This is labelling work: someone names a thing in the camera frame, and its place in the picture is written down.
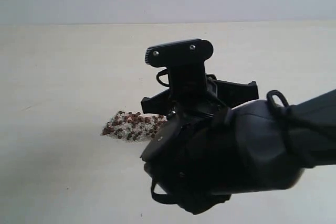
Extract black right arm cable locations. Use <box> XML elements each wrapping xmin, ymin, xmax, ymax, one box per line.
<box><xmin>149</xmin><ymin>68</ymin><xmax>336</xmax><ymax>205</ymax></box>

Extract brown beans and grain pile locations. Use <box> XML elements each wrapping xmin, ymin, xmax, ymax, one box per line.
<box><xmin>101</xmin><ymin>111</ymin><xmax>167</xmax><ymax>142</ymax></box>

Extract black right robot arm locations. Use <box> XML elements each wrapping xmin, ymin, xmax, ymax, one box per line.
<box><xmin>141</xmin><ymin>63</ymin><xmax>335</xmax><ymax>215</ymax></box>

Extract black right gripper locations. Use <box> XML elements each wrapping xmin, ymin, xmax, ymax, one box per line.
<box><xmin>141</xmin><ymin>63</ymin><xmax>259</xmax><ymax>118</ymax></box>

